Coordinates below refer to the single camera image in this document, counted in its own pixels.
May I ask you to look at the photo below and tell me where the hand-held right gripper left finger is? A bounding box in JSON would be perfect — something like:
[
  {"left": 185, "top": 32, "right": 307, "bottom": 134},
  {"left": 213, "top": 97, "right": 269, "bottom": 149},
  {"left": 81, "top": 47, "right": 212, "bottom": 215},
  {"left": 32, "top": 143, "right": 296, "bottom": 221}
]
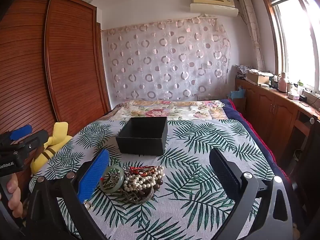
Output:
[{"left": 25, "top": 149, "right": 110, "bottom": 240}]

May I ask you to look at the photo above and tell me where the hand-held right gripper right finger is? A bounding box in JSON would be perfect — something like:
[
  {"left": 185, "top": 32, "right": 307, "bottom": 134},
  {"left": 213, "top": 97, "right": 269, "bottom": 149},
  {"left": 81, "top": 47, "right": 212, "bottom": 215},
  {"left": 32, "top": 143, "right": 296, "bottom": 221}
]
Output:
[{"left": 209, "top": 148, "right": 293, "bottom": 240}]

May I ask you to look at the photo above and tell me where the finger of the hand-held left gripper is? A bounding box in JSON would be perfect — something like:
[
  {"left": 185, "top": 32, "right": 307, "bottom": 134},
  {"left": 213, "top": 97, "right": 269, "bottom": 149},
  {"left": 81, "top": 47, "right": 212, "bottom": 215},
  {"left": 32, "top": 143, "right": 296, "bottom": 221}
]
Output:
[
  {"left": 0, "top": 124, "right": 33, "bottom": 145},
  {"left": 19, "top": 129, "right": 49, "bottom": 153}
]

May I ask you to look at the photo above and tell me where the green jade bangle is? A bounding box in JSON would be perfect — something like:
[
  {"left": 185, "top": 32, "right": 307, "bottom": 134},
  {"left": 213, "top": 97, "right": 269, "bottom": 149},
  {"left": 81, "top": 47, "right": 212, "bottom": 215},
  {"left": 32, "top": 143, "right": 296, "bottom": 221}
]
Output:
[{"left": 99, "top": 165, "right": 125, "bottom": 193}]

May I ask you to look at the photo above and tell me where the silver crystal bracelet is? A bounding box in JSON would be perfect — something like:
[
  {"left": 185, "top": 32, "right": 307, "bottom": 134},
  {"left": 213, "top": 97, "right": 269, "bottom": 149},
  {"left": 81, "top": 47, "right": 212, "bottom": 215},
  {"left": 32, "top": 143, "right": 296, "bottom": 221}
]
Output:
[{"left": 106, "top": 171, "right": 121, "bottom": 187}]

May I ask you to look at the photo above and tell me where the red cord bracelet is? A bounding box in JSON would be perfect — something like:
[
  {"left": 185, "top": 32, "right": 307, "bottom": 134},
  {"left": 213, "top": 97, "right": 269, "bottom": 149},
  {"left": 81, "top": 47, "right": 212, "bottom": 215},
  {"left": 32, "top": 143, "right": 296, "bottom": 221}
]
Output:
[{"left": 129, "top": 165, "right": 156, "bottom": 176}]

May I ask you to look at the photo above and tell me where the white pearl necklace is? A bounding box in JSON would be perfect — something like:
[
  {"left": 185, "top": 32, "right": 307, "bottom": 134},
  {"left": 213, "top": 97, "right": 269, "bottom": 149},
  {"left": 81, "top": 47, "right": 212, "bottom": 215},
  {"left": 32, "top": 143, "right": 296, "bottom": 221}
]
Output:
[{"left": 123, "top": 165, "right": 165, "bottom": 193}]

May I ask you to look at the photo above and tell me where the black cardboard box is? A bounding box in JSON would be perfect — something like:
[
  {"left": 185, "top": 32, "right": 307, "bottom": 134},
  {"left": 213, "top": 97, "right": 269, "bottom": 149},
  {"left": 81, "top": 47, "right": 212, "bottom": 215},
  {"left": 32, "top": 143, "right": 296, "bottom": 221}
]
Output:
[{"left": 116, "top": 116, "right": 168, "bottom": 156}]

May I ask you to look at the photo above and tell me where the dark wooden bead bracelet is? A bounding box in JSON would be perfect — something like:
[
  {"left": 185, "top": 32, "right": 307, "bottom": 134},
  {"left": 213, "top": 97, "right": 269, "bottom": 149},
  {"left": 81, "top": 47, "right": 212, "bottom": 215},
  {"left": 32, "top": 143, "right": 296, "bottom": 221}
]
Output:
[{"left": 124, "top": 169, "right": 165, "bottom": 198}]

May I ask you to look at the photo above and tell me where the person's left hand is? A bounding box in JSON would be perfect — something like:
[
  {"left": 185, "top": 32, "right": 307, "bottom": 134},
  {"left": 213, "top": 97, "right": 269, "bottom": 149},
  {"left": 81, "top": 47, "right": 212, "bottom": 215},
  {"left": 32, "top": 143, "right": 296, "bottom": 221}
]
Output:
[{"left": 0, "top": 174, "right": 24, "bottom": 218}]

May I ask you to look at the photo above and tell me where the yellow plush toy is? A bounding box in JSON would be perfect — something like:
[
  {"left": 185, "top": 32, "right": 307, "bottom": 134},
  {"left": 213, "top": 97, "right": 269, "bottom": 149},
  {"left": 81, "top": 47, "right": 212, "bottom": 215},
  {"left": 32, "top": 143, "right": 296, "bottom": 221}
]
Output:
[{"left": 30, "top": 122, "right": 73, "bottom": 174}]

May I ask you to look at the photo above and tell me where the leaf-print cloth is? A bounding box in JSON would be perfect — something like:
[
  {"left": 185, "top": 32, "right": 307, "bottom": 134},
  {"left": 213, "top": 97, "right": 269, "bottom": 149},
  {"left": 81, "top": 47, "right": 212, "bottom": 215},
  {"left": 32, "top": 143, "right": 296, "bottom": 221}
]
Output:
[{"left": 29, "top": 119, "right": 275, "bottom": 240}]

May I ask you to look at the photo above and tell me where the dark blue blanket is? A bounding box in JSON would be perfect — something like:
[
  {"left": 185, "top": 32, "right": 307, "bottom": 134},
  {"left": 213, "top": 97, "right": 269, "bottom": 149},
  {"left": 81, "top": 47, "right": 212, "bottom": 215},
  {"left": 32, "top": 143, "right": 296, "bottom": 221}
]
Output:
[{"left": 220, "top": 99, "right": 291, "bottom": 183}]

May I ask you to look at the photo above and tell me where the brown wooden cabinet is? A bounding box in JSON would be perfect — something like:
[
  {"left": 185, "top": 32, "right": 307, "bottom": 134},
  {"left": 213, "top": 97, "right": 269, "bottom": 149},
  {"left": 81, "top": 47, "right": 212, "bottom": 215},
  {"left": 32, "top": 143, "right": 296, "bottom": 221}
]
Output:
[{"left": 234, "top": 76, "right": 320, "bottom": 173}]

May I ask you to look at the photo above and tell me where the blue bag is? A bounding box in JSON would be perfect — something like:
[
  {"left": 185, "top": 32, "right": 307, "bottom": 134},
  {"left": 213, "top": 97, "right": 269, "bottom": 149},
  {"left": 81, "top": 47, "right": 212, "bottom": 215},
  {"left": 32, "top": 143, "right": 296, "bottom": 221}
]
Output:
[{"left": 226, "top": 86, "right": 247, "bottom": 101}]

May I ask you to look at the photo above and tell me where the floral blanket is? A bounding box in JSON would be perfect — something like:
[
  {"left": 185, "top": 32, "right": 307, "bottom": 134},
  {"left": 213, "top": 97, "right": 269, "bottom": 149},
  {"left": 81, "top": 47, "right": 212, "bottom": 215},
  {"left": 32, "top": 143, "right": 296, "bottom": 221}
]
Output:
[{"left": 110, "top": 99, "right": 226, "bottom": 122}]

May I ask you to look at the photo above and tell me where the brown wooden wardrobe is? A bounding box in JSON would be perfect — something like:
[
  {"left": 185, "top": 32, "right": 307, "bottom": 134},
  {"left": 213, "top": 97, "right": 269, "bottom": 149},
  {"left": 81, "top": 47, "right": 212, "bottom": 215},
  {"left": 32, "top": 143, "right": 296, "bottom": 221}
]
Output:
[{"left": 0, "top": 0, "right": 112, "bottom": 183}]

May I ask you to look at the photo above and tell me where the open cardboard box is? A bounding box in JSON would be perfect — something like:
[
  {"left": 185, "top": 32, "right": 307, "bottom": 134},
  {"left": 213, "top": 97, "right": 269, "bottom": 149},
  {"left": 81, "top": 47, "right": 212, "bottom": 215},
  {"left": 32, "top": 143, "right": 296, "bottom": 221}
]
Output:
[{"left": 246, "top": 70, "right": 273, "bottom": 85}]

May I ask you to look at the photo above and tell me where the patterned cloth pile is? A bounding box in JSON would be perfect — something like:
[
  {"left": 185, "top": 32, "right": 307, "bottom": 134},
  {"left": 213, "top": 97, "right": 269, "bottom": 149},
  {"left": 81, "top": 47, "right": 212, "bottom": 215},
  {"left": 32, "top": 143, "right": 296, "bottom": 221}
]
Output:
[{"left": 235, "top": 64, "right": 253, "bottom": 77}]

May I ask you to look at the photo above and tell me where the pink kettle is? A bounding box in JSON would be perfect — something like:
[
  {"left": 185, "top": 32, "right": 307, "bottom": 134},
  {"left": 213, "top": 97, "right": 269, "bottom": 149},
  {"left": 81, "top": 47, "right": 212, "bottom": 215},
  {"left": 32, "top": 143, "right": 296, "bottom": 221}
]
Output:
[{"left": 278, "top": 72, "right": 288, "bottom": 93}]

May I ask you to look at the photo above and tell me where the green-capped bottle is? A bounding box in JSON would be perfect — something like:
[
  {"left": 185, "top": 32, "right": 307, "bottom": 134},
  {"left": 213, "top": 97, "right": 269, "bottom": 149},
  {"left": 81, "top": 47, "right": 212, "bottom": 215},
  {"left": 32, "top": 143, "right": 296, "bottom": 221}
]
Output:
[{"left": 296, "top": 80, "right": 304, "bottom": 101}]

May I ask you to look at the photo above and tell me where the patterned window curtain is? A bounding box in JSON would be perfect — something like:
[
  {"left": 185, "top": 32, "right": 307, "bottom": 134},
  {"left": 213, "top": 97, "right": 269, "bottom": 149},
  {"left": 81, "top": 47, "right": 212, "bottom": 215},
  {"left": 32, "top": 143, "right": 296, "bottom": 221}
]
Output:
[{"left": 237, "top": 0, "right": 266, "bottom": 72}]

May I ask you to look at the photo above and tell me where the window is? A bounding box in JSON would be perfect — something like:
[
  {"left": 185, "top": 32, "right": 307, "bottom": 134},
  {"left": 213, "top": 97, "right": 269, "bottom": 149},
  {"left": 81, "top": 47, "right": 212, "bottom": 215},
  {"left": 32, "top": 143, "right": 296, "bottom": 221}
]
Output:
[{"left": 260, "top": 0, "right": 320, "bottom": 96}]

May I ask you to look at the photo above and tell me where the white air conditioner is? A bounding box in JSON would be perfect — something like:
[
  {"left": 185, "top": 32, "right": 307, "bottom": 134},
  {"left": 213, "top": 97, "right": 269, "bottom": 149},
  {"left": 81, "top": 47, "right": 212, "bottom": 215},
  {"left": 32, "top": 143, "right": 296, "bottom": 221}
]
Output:
[{"left": 189, "top": 0, "right": 239, "bottom": 18}]

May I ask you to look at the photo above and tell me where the circle-patterned wall curtain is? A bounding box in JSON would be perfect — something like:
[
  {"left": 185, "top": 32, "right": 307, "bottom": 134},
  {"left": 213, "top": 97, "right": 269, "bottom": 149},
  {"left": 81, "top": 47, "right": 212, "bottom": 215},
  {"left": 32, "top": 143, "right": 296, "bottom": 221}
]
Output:
[{"left": 101, "top": 17, "right": 232, "bottom": 103}]

